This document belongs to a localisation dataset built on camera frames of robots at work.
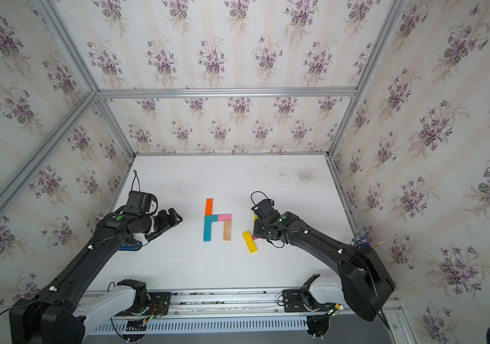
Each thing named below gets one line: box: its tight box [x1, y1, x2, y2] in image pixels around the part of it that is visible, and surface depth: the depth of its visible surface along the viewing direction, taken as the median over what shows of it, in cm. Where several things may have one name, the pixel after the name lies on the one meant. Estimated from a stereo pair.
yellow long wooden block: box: [242, 230, 258, 254], surface depth 90 cm
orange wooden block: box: [204, 197, 213, 216], surface depth 100 cm
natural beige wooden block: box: [222, 220, 232, 241], surface depth 92 cm
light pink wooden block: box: [217, 213, 232, 223], surface depth 97 cm
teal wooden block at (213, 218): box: [204, 214, 219, 222], surface depth 96 cm
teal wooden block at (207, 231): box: [203, 220, 212, 243], surface depth 92 cm
